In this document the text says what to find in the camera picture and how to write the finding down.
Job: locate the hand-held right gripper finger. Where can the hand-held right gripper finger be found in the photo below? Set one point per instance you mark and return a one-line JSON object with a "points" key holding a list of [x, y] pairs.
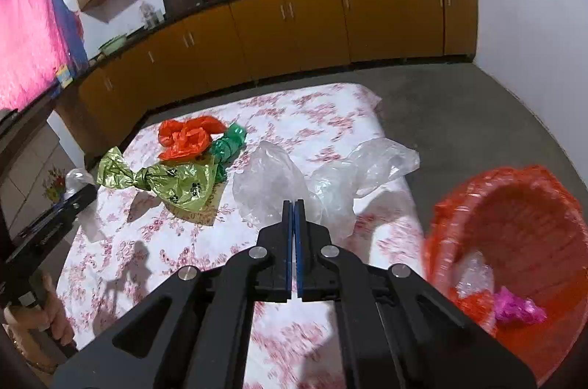
{"points": [[300, 246], [288, 246]]}

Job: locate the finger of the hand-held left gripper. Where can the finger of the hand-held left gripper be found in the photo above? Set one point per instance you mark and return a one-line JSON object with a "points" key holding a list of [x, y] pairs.
{"points": [[59, 219]]}

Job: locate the small clear plastic bag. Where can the small clear plastic bag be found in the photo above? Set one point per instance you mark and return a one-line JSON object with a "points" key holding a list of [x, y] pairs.
{"points": [[80, 180]]}

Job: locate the orange plastic bag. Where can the orange plastic bag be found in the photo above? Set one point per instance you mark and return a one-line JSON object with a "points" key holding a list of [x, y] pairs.
{"points": [[186, 138], [475, 311]]}

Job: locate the pink plastic bag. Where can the pink plastic bag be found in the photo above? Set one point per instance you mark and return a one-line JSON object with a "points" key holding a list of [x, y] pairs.
{"points": [[517, 308]]}

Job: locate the orange plastic basket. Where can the orange plastic basket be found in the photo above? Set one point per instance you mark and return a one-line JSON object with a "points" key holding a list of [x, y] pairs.
{"points": [[528, 233]]}

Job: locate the person's left forearm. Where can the person's left forearm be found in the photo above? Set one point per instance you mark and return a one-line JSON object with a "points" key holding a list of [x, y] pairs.
{"points": [[32, 347]]}

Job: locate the person's left hand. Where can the person's left hand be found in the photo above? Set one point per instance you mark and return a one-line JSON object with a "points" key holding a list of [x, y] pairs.
{"points": [[50, 306]]}

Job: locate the floral tablecloth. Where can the floral tablecloth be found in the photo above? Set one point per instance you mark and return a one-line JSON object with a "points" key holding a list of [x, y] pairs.
{"points": [[193, 242]]}

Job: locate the dark green plastic bag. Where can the dark green plastic bag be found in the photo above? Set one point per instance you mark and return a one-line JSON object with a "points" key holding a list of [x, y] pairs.
{"points": [[227, 148]]}

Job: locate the yellow-green printed plastic bag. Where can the yellow-green printed plastic bag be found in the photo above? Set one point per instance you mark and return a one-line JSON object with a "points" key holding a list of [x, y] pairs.
{"points": [[183, 184]]}

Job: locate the yellow box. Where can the yellow box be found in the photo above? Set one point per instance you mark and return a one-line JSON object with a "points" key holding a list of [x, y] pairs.
{"points": [[64, 76]]}

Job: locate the pink and blue cloth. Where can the pink and blue cloth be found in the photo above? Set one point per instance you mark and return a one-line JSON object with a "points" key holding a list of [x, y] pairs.
{"points": [[32, 44]]}

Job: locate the green basin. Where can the green basin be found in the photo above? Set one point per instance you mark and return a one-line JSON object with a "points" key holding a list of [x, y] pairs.
{"points": [[112, 44]]}

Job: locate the wooden lower kitchen cabinets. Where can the wooden lower kitchen cabinets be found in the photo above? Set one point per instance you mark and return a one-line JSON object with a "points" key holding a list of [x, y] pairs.
{"points": [[312, 26]]}

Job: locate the glass jar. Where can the glass jar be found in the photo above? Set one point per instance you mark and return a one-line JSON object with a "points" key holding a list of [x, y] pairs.
{"points": [[149, 16]]}

